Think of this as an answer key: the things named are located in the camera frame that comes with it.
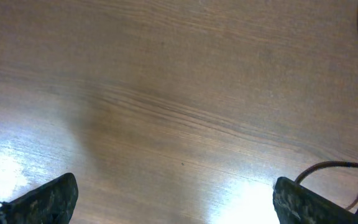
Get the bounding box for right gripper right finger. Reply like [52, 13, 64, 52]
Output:
[273, 177, 358, 224]

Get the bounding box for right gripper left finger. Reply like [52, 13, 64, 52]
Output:
[0, 172, 78, 224]

